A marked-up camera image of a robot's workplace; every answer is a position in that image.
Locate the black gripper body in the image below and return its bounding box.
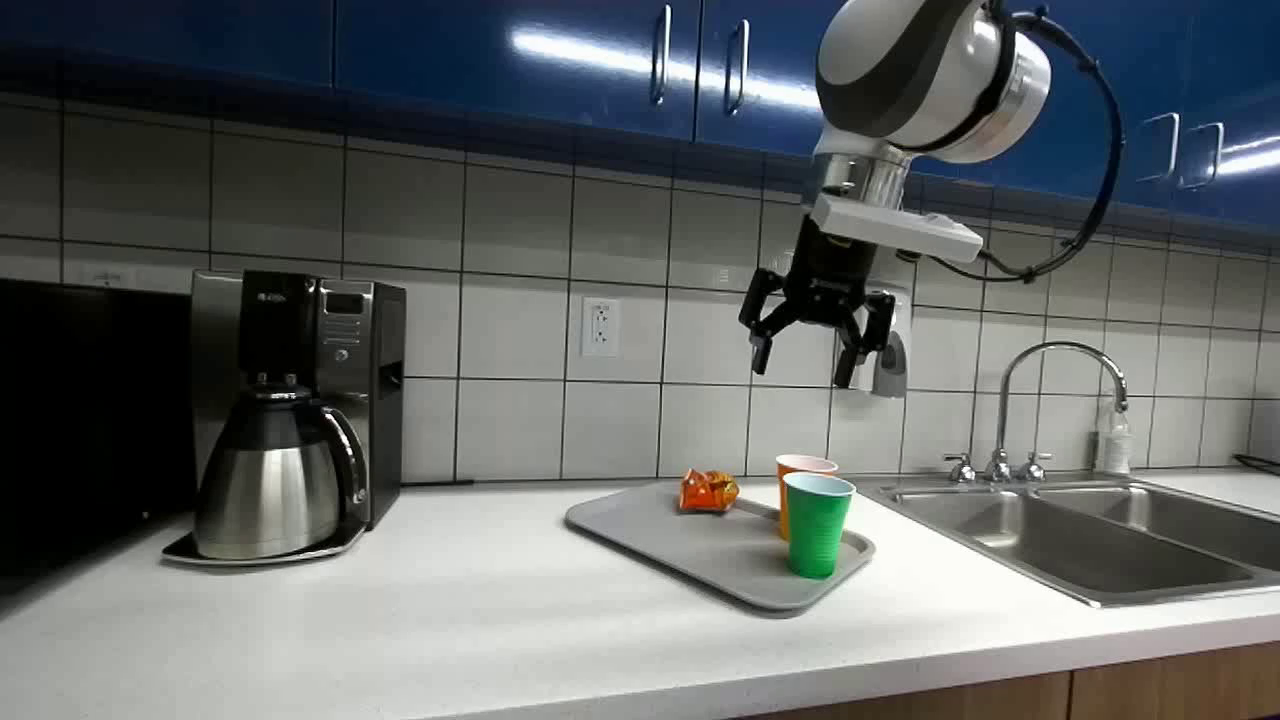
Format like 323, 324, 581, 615
777, 215, 898, 331

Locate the chrome gooseneck faucet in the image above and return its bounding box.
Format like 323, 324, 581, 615
988, 336, 1135, 483

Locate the green plastic cup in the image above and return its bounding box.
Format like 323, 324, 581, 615
778, 466, 860, 583

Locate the wooden drawer front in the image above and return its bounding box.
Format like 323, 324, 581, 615
1066, 641, 1280, 720
753, 671, 1073, 720

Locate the white wall outlet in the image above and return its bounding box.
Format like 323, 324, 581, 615
581, 291, 629, 364

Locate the grey plastic tray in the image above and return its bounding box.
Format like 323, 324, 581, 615
560, 475, 879, 619

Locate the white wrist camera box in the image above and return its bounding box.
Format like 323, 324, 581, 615
809, 188, 988, 267

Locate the steel black coffee maker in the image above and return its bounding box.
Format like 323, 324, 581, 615
159, 267, 410, 571

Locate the stainless steel sink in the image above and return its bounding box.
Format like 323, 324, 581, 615
879, 470, 1280, 610

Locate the clear soap bottle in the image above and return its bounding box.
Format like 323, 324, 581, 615
1092, 402, 1135, 481

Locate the black microwave oven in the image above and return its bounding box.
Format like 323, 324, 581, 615
0, 275, 201, 598

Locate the orange plastic cup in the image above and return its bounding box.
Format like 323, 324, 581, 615
770, 450, 844, 545

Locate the steel coffee carafe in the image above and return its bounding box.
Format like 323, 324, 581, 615
190, 382, 371, 562

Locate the orange cheetos snack bag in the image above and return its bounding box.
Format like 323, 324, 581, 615
676, 466, 743, 518

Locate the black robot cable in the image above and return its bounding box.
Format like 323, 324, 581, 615
933, 9, 1127, 288

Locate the silver cabinet handle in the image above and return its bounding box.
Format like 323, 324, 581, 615
1135, 107, 1184, 188
718, 15, 757, 118
649, 0, 676, 110
1184, 118, 1228, 193

